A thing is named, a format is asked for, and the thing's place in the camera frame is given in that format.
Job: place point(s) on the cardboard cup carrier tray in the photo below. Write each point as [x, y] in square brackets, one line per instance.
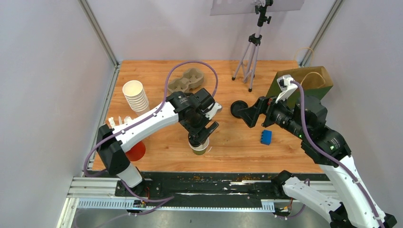
[190, 80]

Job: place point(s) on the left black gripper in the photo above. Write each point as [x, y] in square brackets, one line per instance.
[201, 134]

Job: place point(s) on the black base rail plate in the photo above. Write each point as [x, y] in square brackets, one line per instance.
[211, 190]

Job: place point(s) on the blue toy brick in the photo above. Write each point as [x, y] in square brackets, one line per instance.
[266, 137]

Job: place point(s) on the camera tripod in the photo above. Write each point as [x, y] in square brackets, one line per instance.
[248, 61]

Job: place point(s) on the green paper bag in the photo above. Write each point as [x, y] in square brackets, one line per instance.
[315, 80]

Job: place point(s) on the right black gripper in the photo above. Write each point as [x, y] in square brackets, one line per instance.
[250, 114]

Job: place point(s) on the red cup holder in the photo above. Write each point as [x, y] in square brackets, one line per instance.
[136, 152]

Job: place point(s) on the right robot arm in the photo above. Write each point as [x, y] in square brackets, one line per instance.
[326, 147]

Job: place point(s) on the stack of black lids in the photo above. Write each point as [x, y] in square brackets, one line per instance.
[236, 106]

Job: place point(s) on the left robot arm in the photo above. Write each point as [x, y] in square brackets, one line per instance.
[113, 143]

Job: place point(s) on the green paper coffee cup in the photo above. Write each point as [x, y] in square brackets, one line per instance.
[201, 149]

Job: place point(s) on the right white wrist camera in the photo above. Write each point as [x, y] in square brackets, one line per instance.
[286, 86]

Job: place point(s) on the stack of white paper cups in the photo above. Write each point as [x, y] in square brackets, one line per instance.
[136, 97]

